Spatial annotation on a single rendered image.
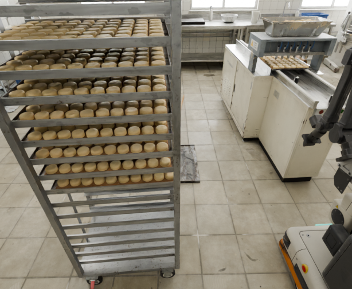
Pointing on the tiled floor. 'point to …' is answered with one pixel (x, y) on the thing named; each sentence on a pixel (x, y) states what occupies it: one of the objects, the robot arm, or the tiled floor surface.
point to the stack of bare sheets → (188, 164)
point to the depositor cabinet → (246, 92)
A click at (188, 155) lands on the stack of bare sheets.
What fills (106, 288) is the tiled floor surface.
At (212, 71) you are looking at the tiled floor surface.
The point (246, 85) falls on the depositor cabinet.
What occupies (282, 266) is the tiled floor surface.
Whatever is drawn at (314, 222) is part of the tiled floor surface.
